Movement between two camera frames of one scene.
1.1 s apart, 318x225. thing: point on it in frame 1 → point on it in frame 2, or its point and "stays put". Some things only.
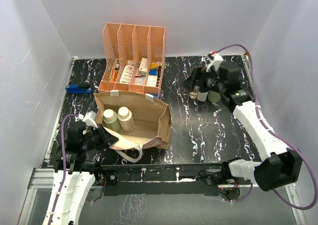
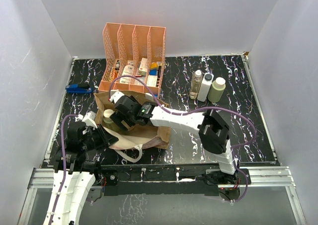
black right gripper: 194,79 → 118,117
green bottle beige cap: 110,120 stays put
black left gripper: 106,137 stays put
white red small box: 143,67 stays put
